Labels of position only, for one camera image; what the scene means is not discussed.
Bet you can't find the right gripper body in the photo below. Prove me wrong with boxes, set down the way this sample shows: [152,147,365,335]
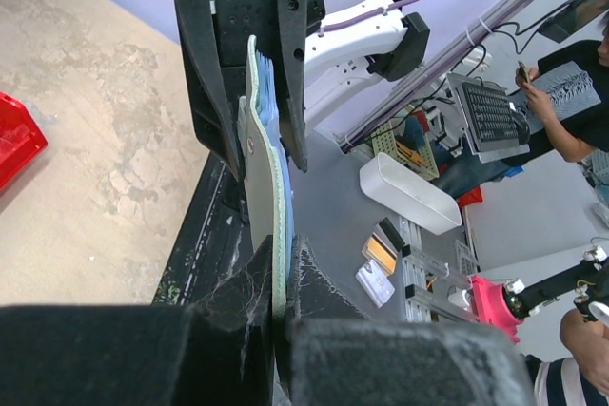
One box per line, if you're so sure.
[212,0,279,68]

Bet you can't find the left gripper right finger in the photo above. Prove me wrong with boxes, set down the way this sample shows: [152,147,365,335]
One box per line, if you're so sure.
[283,236,536,405]

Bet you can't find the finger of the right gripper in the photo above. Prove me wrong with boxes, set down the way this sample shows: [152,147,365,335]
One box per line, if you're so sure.
[174,0,244,182]
[274,0,308,172]

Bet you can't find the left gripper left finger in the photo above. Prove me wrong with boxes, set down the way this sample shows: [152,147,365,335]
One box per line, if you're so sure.
[1,239,273,405]

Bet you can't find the green card holder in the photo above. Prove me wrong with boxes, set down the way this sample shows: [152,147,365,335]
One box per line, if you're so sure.
[238,35,293,320]

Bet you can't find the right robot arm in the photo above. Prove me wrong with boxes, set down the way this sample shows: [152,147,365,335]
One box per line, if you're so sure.
[174,0,430,181]

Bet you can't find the cards on floor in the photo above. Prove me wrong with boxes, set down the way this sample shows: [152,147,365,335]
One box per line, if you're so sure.
[355,232,398,309]

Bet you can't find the pink handheld tool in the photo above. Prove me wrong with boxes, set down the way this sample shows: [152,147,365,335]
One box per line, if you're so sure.
[470,275,522,343]

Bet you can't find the green pegboard rack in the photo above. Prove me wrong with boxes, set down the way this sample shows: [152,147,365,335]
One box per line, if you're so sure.
[369,110,439,182]

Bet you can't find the white box on floor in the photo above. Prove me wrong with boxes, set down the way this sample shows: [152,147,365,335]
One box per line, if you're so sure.
[360,152,462,236]

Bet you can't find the red plastic bin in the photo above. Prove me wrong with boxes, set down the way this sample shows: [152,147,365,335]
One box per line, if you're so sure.
[1,92,49,192]

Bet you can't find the black keyboard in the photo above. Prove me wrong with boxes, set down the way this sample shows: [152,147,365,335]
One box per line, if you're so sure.
[462,82,519,151]

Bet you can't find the seated person black shirt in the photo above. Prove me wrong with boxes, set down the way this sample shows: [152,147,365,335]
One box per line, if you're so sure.
[433,15,608,199]

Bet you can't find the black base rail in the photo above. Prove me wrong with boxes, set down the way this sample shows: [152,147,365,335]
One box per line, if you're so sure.
[152,155,253,305]

